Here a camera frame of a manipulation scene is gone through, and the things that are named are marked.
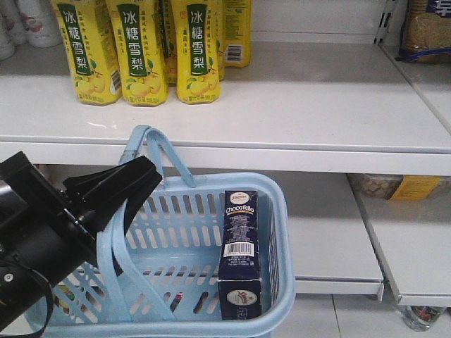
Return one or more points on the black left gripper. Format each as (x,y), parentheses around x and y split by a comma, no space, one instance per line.
(100,195)

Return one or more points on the light blue plastic basket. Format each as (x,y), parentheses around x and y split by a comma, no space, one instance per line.
(158,275)

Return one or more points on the dark blue Chocofello cookie box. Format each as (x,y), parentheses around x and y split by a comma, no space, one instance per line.
(239,270)

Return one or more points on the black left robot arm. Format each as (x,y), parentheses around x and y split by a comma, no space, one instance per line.
(46,233)

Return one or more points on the yellow pear drink bottle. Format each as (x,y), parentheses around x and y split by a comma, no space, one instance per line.
(90,49)
(140,56)
(198,80)

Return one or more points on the white supermarket shelf unit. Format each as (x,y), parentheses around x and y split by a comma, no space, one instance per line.
(323,96)

